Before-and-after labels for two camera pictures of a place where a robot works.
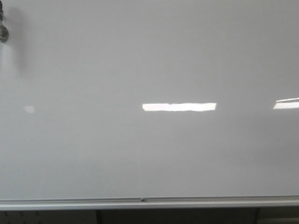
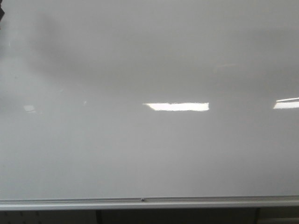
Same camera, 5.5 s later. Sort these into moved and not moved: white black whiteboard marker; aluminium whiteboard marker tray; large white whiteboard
Moved: white black whiteboard marker
Not moved: aluminium whiteboard marker tray; large white whiteboard
